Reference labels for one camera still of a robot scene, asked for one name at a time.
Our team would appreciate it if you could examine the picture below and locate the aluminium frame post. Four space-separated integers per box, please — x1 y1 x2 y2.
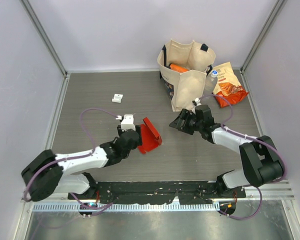
19 0 68 77
240 0 287 74

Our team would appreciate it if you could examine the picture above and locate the red cardboard paper box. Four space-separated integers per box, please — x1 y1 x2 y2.
137 117 163 155

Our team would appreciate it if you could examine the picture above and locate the beige canvas tote bag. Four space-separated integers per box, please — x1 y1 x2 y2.
157 39 216 112

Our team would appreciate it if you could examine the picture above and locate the left aluminium frame post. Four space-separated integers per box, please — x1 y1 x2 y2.
19 0 68 77

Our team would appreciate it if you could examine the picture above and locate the slotted cable duct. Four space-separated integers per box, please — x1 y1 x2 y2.
32 202 220 212

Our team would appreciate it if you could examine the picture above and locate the right aluminium frame post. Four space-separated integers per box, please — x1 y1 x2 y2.
240 0 287 74

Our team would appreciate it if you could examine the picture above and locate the small white plastic bracket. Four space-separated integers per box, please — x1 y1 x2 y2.
111 94 124 104

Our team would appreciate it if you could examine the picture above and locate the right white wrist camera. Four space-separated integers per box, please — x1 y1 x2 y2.
192 97 201 108

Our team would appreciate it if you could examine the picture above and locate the purple cable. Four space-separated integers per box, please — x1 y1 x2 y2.
22 107 122 217
198 93 288 221

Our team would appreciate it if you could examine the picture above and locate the orange chips bag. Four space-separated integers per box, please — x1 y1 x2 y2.
212 62 249 108

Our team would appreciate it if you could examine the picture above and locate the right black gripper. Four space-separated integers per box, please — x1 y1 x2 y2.
169 108 203 136

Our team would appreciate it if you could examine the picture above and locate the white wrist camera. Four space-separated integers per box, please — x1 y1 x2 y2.
115 114 136 132
192 97 201 108

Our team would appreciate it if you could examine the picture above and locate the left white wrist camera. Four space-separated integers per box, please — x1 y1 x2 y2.
115 114 136 132

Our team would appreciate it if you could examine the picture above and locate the clear plastic water bottle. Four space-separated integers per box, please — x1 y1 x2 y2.
202 70 218 96

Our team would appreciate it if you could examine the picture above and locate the orange item in bag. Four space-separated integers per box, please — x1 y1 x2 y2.
168 63 189 73

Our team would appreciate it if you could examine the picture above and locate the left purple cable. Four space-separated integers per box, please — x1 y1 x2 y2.
22 107 122 217

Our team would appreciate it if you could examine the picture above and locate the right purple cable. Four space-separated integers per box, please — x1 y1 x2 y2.
198 93 288 221

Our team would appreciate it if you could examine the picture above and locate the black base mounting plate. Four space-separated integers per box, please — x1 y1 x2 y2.
75 181 246 205

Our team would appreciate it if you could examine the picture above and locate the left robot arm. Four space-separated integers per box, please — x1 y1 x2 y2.
21 125 142 202

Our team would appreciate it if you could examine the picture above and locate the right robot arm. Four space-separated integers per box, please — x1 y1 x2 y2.
169 105 285 198

